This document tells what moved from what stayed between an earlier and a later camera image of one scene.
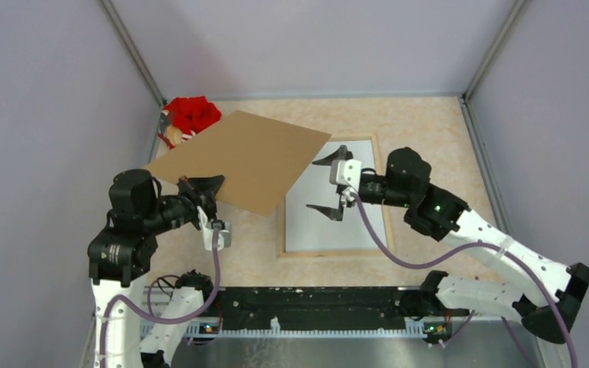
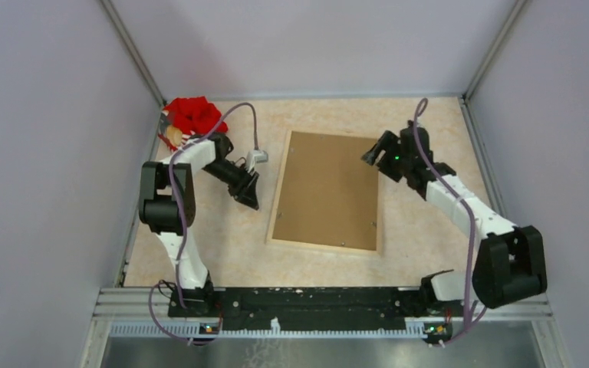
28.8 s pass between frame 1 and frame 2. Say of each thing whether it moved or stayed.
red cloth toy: stayed
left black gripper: moved
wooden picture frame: moved
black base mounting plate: stayed
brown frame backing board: moved
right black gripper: moved
